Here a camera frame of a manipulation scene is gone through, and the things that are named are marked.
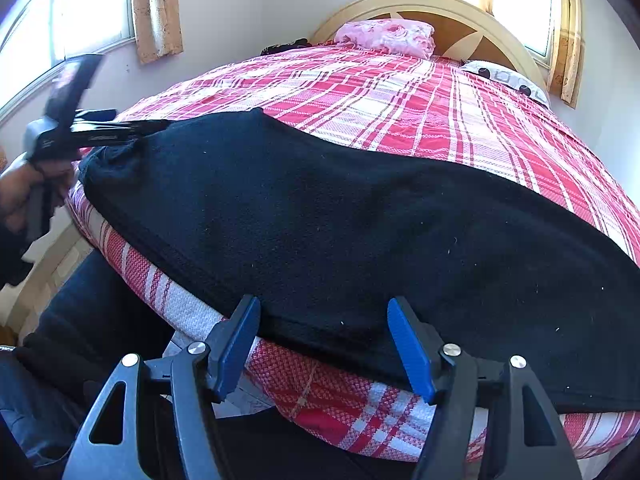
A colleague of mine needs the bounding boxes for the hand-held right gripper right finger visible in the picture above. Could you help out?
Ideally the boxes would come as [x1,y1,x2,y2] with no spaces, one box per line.
[387,296,583,480]

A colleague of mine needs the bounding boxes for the bed with red plaid sheet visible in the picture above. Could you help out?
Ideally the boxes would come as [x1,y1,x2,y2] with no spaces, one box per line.
[65,42,640,461]

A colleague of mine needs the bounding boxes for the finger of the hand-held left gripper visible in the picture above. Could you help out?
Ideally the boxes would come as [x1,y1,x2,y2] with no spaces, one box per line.
[75,108,169,134]
[70,129,139,151]

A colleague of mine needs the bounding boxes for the pink floral pillow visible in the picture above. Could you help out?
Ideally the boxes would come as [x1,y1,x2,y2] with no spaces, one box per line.
[334,18,436,60]

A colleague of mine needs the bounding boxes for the beige wooden headboard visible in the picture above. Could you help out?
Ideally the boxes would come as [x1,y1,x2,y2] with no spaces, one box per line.
[310,0,549,93]

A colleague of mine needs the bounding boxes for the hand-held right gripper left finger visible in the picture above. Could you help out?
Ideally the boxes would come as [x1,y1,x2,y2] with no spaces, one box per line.
[62,294,262,480]

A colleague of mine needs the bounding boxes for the white patterned pillow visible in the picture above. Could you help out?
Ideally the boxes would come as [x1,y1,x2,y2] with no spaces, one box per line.
[460,60,551,108]

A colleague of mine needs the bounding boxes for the side window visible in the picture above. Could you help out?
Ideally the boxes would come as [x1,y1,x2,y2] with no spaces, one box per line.
[0,0,137,122]

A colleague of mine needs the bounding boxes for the dark patterned cloth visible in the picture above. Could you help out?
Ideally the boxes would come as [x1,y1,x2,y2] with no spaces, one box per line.
[261,37,311,56]

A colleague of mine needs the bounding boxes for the person's dark trousers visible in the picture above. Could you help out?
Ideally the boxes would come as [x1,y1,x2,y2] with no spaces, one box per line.
[0,247,426,480]

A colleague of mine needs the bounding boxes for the black pants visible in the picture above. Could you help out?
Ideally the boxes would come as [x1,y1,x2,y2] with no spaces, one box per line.
[77,107,640,413]

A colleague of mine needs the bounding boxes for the person's left hand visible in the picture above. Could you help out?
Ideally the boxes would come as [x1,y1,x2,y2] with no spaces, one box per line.
[0,157,77,233]

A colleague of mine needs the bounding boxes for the beige side window curtain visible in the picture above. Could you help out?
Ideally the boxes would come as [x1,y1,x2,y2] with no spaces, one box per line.
[131,0,185,65]

